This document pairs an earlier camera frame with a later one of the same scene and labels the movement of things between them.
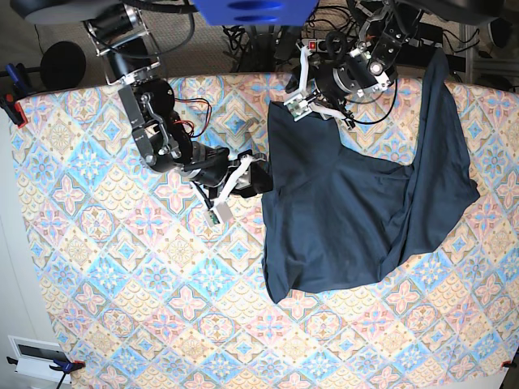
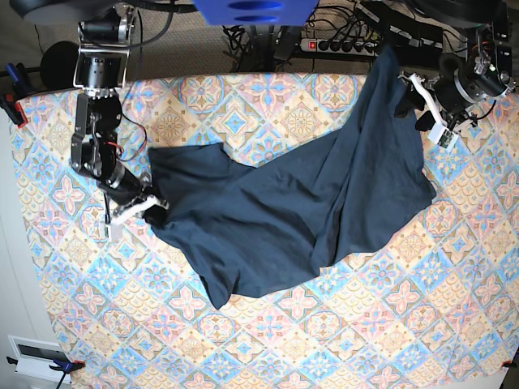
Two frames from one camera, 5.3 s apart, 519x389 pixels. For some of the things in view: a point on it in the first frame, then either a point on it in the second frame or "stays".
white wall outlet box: (35, 356) stays
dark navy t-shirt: (336, 222) → (245, 228)
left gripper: (209, 167) → (124, 187)
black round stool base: (62, 66) stays
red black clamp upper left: (14, 109) stays
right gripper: (350, 75) → (449, 93)
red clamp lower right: (508, 364) stays
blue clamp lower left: (64, 366) stays
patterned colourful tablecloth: (144, 294) stays
